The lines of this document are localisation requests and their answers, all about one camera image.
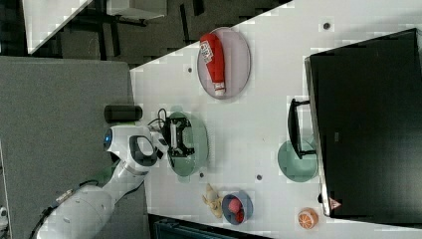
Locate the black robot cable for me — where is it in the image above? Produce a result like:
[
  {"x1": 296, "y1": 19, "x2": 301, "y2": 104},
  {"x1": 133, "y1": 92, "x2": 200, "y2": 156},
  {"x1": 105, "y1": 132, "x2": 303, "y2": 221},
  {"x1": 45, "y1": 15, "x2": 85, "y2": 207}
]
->
[{"x1": 147, "y1": 108, "x2": 177, "y2": 168}]

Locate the black cylinder object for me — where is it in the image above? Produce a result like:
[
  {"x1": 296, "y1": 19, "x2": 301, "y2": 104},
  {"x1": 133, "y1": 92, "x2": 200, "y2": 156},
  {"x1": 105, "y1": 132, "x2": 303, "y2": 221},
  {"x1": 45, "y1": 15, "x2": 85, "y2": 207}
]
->
[{"x1": 104, "y1": 105, "x2": 142, "y2": 123}]

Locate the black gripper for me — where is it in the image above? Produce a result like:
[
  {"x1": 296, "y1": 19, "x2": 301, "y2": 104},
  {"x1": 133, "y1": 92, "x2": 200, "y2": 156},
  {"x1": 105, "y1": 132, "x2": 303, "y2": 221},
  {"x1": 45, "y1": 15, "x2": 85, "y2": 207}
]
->
[{"x1": 163, "y1": 118, "x2": 195, "y2": 157}]

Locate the orange slice toy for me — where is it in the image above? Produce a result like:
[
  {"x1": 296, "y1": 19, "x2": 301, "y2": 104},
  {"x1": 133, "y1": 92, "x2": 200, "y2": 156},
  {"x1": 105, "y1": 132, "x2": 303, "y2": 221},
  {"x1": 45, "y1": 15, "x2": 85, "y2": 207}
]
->
[{"x1": 298, "y1": 207, "x2": 318, "y2": 229}]

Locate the blue bowl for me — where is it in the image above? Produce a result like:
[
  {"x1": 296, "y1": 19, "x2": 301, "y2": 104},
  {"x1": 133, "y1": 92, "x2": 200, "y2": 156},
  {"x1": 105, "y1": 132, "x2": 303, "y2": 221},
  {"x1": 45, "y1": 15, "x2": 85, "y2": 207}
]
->
[{"x1": 222, "y1": 190, "x2": 254, "y2": 225}]

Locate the yellow banana peel toy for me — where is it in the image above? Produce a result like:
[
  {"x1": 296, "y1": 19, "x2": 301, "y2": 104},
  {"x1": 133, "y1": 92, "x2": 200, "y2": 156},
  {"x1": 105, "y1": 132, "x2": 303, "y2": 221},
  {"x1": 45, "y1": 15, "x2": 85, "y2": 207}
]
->
[{"x1": 202, "y1": 184, "x2": 223, "y2": 218}]

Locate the grey round plate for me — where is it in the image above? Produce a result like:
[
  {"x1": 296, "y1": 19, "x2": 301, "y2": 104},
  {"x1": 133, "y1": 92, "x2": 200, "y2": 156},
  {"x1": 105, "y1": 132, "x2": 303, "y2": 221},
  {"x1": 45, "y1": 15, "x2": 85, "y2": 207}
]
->
[{"x1": 197, "y1": 27, "x2": 251, "y2": 100}]

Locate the green plastic strainer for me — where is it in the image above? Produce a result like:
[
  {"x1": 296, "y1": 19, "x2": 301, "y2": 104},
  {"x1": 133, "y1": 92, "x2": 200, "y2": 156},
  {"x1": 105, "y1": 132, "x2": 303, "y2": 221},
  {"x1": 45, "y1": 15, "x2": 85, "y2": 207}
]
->
[{"x1": 165, "y1": 107, "x2": 209, "y2": 183}]

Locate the green plastic cup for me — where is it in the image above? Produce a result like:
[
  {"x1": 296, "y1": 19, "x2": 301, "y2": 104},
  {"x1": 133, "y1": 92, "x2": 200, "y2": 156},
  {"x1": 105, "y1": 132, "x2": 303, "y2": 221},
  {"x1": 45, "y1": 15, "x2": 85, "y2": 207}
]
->
[{"x1": 278, "y1": 140, "x2": 317, "y2": 182}]

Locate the red ketchup bottle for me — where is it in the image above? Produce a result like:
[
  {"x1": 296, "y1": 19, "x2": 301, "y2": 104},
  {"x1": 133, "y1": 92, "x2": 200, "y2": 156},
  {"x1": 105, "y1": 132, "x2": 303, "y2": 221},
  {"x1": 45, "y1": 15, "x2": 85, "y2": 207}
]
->
[{"x1": 200, "y1": 33, "x2": 226, "y2": 96}]

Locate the black toaster oven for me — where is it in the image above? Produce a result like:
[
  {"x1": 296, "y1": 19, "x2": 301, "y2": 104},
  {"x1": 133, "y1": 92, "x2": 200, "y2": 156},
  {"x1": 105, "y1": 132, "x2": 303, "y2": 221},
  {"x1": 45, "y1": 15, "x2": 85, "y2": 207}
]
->
[{"x1": 288, "y1": 28, "x2": 422, "y2": 228}]

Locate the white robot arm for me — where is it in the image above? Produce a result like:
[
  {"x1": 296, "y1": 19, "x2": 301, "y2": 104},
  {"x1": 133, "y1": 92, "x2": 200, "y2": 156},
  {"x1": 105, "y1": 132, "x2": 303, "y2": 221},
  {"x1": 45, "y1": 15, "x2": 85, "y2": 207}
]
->
[{"x1": 29, "y1": 117, "x2": 193, "y2": 239}]

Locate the red strawberry toy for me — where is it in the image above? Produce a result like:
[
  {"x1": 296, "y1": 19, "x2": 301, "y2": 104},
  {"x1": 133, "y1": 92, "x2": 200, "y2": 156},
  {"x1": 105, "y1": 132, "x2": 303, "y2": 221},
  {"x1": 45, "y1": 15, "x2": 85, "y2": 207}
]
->
[
  {"x1": 235, "y1": 212, "x2": 244, "y2": 223},
  {"x1": 228, "y1": 198, "x2": 242, "y2": 213}
]

